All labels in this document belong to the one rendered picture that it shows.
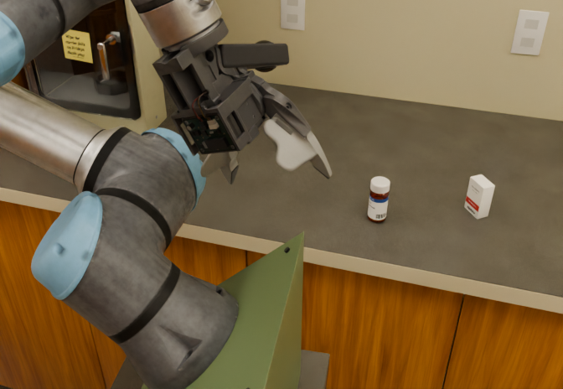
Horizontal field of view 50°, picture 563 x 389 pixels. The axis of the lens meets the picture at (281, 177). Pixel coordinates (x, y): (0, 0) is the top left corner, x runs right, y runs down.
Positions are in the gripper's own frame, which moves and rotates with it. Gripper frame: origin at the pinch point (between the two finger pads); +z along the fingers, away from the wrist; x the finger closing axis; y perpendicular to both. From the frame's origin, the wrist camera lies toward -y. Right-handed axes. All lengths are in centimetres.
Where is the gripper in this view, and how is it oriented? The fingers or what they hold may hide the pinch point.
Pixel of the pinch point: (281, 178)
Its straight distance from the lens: 72.4
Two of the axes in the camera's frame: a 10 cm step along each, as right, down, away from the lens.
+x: 7.8, -0.5, -6.2
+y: -4.7, 6.0, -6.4
